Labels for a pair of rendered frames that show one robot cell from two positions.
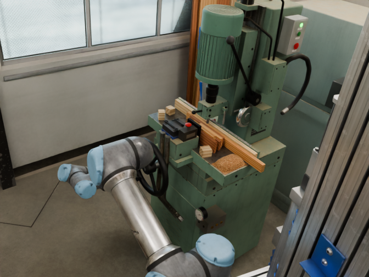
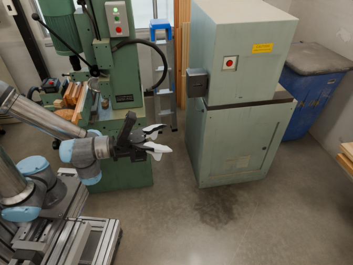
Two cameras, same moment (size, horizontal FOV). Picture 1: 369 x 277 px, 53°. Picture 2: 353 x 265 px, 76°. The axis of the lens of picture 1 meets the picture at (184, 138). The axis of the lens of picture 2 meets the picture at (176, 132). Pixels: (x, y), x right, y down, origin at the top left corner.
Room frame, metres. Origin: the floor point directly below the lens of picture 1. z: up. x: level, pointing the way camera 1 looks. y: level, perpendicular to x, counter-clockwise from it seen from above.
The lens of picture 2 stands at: (0.78, -1.40, 1.75)
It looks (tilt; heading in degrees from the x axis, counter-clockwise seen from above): 42 degrees down; 32
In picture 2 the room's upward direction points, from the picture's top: straight up
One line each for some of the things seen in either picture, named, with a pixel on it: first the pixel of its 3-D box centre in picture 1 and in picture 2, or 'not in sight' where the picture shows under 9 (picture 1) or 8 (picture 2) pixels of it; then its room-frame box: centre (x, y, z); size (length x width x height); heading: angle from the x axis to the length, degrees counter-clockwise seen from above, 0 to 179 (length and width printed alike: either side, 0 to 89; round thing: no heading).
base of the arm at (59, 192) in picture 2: not in sight; (46, 188); (0.97, -0.57, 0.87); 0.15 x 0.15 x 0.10
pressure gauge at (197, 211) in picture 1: (201, 214); (56, 145); (1.27, -0.12, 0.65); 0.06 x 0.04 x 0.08; 41
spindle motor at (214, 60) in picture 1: (218, 45); (63, 24); (1.60, -0.11, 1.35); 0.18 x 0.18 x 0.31
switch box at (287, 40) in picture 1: (292, 34); (117, 19); (1.71, -0.44, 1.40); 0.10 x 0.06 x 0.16; 131
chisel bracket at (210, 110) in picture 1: (212, 109); (82, 75); (1.61, -0.12, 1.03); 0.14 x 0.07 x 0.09; 131
